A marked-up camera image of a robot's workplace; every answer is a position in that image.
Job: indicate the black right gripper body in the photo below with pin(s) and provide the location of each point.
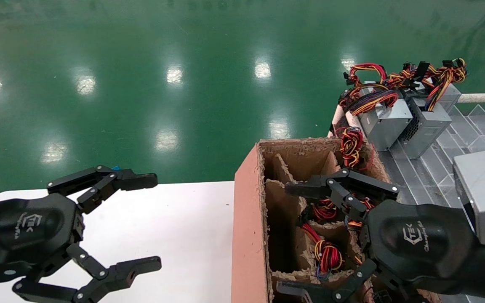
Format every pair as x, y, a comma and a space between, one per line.
419, 240

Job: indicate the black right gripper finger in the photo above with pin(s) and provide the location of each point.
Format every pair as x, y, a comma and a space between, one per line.
347, 288
305, 188

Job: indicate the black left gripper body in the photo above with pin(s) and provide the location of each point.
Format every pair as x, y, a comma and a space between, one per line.
27, 231

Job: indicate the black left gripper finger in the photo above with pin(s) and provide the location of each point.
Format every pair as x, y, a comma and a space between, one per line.
137, 180
141, 266

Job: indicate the brown divided cardboard box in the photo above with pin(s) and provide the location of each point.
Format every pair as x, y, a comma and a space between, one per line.
249, 235

